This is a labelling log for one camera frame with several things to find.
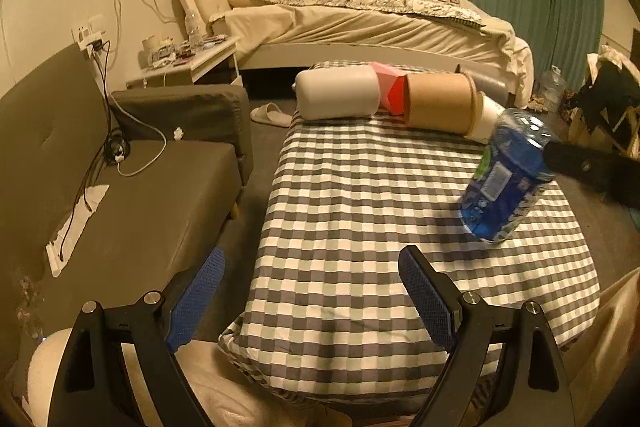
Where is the white round object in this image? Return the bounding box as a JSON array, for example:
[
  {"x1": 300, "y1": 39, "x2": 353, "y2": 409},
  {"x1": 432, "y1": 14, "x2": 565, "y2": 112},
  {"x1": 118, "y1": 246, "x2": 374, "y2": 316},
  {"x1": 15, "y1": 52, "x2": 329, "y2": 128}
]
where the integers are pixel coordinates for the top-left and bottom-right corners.
[{"x1": 26, "y1": 328, "x2": 77, "y2": 427}]

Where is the chair with clothes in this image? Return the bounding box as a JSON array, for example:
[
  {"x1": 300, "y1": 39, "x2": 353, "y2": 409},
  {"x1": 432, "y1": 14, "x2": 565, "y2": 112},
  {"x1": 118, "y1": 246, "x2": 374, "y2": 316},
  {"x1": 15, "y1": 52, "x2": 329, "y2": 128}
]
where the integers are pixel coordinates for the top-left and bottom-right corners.
[{"x1": 559, "y1": 44, "x2": 640, "y2": 158}]

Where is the grey white checkered tablecloth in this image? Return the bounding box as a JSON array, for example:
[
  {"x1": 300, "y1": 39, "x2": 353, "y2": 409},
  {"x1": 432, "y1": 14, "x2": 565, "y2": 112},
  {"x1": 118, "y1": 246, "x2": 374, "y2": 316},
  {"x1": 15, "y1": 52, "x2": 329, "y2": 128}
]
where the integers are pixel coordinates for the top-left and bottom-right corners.
[{"x1": 217, "y1": 59, "x2": 601, "y2": 409}]

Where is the beige cloth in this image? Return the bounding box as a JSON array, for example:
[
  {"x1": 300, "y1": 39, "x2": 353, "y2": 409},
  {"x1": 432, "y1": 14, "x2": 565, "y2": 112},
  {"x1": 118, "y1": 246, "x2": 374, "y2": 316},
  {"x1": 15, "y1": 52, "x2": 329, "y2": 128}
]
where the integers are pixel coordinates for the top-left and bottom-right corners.
[{"x1": 564, "y1": 269, "x2": 640, "y2": 427}]

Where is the black cable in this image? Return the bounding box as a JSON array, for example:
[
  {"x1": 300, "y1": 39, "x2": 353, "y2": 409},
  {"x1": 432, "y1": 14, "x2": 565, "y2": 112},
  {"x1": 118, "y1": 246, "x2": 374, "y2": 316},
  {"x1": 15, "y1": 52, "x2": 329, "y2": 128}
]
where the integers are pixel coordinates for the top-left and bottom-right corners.
[{"x1": 54, "y1": 41, "x2": 132, "y2": 264}]

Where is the white charging cable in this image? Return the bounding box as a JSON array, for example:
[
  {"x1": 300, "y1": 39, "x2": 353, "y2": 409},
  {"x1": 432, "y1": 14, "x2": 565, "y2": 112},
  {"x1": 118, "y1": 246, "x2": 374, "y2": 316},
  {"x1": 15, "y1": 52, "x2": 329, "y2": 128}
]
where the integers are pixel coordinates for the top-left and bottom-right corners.
[{"x1": 107, "y1": 96, "x2": 169, "y2": 178}]

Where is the white bed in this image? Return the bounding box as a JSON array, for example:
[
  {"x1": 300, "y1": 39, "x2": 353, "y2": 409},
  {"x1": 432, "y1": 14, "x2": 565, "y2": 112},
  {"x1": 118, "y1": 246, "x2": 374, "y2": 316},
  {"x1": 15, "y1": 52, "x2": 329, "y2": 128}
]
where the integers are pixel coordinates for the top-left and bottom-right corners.
[{"x1": 175, "y1": 0, "x2": 537, "y2": 108}]

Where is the beige bed sheet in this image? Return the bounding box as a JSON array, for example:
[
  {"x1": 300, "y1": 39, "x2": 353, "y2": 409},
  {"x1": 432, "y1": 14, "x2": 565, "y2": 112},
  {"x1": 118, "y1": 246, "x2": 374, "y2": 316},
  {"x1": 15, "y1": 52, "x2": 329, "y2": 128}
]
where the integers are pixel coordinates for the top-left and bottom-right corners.
[{"x1": 209, "y1": 3, "x2": 534, "y2": 108}]

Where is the large clear water jug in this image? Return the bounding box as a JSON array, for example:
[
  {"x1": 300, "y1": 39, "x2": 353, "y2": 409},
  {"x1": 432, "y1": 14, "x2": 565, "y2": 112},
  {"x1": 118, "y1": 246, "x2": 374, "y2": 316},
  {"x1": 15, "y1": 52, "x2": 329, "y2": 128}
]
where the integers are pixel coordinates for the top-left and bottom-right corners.
[{"x1": 537, "y1": 65, "x2": 569, "y2": 108}]

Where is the pink red box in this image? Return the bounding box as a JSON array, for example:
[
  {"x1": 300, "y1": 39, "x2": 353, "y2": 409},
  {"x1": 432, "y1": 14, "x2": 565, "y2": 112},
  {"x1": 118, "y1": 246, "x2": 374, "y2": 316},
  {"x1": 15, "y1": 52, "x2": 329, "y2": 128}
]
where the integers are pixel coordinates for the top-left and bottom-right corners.
[{"x1": 371, "y1": 62, "x2": 410, "y2": 116}]

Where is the white plastic cup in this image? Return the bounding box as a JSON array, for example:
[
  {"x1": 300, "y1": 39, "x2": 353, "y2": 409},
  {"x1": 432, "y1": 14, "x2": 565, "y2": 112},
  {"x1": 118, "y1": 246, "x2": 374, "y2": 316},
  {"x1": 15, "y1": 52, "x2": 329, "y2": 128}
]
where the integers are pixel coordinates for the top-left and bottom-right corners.
[{"x1": 294, "y1": 67, "x2": 383, "y2": 120}]

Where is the white wall cable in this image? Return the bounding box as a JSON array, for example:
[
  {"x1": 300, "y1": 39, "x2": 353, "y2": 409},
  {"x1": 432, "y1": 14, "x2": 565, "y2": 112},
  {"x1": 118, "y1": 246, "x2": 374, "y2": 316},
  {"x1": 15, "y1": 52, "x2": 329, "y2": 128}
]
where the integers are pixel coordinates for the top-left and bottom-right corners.
[{"x1": 111, "y1": 0, "x2": 187, "y2": 38}]

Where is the grey sofa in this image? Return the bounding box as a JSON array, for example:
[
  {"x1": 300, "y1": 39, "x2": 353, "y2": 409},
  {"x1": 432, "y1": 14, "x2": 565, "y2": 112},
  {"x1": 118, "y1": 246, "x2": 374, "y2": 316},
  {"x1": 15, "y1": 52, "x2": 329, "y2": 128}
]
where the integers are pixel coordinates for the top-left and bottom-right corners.
[{"x1": 0, "y1": 42, "x2": 256, "y2": 360}]

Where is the white nightstand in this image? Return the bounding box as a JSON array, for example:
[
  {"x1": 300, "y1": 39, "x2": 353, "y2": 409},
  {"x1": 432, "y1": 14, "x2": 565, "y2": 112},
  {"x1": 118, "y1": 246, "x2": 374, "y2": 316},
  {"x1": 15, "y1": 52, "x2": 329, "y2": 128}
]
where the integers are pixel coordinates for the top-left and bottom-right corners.
[{"x1": 125, "y1": 35, "x2": 246, "y2": 90}]

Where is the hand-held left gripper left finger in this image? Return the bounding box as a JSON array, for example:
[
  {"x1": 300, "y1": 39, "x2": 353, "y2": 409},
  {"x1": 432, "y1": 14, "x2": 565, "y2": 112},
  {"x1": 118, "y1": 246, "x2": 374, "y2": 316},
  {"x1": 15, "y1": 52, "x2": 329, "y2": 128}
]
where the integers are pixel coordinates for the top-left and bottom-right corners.
[{"x1": 47, "y1": 246, "x2": 227, "y2": 427}]

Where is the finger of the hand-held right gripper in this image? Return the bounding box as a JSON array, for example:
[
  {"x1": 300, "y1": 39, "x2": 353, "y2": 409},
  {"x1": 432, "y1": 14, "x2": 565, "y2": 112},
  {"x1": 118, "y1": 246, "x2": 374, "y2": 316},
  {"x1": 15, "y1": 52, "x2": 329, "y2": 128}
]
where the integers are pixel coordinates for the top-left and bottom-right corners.
[{"x1": 544, "y1": 141, "x2": 640, "y2": 208}]

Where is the brown paper cup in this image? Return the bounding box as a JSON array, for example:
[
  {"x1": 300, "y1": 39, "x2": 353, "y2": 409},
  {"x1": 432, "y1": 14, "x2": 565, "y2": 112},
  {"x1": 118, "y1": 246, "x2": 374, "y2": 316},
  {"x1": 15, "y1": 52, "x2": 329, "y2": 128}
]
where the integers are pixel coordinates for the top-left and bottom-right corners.
[{"x1": 403, "y1": 72, "x2": 485, "y2": 130}]

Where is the clutter of small packets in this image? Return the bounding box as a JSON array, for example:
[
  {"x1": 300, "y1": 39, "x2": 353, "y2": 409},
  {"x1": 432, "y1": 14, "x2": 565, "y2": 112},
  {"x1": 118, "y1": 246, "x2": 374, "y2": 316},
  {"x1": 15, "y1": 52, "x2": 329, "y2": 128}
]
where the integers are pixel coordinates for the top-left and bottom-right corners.
[{"x1": 141, "y1": 35, "x2": 227, "y2": 68}]

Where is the beige slipper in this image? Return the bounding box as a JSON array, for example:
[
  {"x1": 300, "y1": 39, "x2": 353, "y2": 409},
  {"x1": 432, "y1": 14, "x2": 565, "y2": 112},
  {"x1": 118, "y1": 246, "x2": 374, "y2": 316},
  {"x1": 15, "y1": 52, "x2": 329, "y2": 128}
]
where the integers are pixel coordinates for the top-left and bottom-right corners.
[{"x1": 249, "y1": 103, "x2": 294, "y2": 128}]

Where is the wall power socket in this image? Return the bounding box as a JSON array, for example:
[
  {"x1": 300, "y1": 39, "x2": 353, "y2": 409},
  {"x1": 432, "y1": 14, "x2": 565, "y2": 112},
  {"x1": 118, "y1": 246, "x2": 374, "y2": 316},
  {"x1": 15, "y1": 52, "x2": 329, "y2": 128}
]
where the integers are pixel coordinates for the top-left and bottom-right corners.
[{"x1": 72, "y1": 14, "x2": 109, "y2": 58}]

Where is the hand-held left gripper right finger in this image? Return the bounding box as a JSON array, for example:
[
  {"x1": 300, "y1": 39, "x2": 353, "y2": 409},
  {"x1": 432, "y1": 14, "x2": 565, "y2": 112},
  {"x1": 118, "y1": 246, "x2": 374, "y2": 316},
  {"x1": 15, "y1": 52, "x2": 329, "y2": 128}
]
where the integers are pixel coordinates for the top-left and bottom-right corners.
[{"x1": 397, "y1": 245, "x2": 571, "y2": 427}]

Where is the small white cup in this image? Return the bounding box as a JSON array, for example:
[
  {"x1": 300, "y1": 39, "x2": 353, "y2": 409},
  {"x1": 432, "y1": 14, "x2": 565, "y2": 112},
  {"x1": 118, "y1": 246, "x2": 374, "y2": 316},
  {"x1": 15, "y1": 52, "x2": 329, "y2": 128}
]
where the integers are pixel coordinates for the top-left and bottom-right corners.
[{"x1": 464, "y1": 93, "x2": 507, "y2": 144}]

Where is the clear water bottle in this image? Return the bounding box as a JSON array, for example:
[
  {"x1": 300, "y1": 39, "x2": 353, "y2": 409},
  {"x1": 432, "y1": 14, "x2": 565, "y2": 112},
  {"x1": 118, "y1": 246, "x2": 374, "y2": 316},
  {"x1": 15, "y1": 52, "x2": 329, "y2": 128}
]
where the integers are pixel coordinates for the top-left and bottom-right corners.
[{"x1": 184, "y1": 9, "x2": 204, "y2": 48}]

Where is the grey sofa cushion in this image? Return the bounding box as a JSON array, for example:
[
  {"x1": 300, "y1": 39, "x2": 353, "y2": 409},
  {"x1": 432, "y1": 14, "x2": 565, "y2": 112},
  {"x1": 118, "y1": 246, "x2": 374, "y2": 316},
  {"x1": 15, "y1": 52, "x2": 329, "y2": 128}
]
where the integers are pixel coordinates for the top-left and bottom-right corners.
[{"x1": 111, "y1": 84, "x2": 253, "y2": 172}]

